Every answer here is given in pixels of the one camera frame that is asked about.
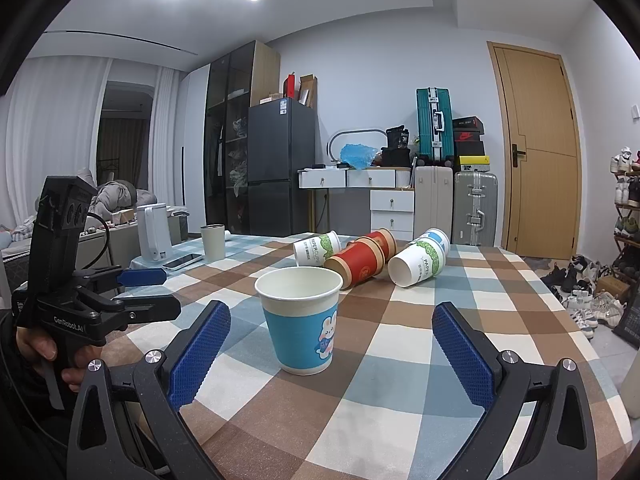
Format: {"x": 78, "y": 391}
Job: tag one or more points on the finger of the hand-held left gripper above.
{"x": 150, "y": 308}
{"x": 145, "y": 276}

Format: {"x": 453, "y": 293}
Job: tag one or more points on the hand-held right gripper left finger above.
{"x": 200, "y": 355}

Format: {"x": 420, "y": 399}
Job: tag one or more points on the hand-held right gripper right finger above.
{"x": 462, "y": 355}

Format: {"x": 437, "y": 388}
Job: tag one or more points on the person's left forearm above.
{"x": 25, "y": 420}

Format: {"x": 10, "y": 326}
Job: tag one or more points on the white green paper cup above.
{"x": 417, "y": 262}
{"x": 315, "y": 250}

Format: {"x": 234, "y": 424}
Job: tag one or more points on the white blue paper cup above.
{"x": 439, "y": 236}

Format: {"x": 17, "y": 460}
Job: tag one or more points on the red paper cup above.
{"x": 360, "y": 265}
{"x": 388, "y": 240}

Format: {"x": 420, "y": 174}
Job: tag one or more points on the person's left hand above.
{"x": 37, "y": 345}

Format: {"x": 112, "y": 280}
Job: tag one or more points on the white smartphone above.
{"x": 182, "y": 261}

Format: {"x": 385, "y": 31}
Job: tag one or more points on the white electric kettle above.
{"x": 152, "y": 232}

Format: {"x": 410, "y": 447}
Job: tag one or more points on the grey sofa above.
{"x": 115, "y": 240}

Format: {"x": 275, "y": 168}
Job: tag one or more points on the checkered tablecloth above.
{"x": 400, "y": 360}

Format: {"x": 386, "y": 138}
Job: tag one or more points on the beige tumbler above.
{"x": 212, "y": 242}

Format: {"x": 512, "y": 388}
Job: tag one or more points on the grey clothing pile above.
{"x": 120, "y": 192}

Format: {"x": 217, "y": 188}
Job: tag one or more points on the white curtain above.
{"x": 165, "y": 135}
{"x": 50, "y": 135}

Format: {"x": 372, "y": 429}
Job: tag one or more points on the pile of shoes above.
{"x": 582, "y": 292}

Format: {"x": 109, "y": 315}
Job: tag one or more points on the silver suitcase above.
{"x": 475, "y": 207}

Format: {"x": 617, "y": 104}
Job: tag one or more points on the dark glass cabinet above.
{"x": 225, "y": 135}

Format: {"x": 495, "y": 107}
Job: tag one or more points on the black printed bag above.
{"x": 630, "y": 320}

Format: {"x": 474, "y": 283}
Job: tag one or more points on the white drawer desk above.
{"x": 390, "y": 200}

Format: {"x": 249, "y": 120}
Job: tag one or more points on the dark grey refrigerator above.
{"x": 280, "y": 160}

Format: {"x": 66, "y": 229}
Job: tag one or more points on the yellow white shoe box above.
{"x": 474, "y": 162}

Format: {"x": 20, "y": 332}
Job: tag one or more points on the black shoe box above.
{"x": 469, "y": 148}
{"x": 468, "y": 124}

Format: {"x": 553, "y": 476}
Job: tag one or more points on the wooden door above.
{"x": 540, "y": 150}

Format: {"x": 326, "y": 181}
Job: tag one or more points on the shoe rack with shoes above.
{"x": 627, "y": 210}

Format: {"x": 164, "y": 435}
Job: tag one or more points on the blue plastic bag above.
{"x": 359, "y": 156}

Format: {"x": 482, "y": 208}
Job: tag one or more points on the teal suitcase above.
{"x": 434, "y": 130}

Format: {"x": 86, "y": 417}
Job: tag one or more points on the oval mirror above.
{"x": 332, "y": 140}

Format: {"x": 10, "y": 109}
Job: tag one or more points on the open cardboard box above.
{"x": 307, "y": 92}

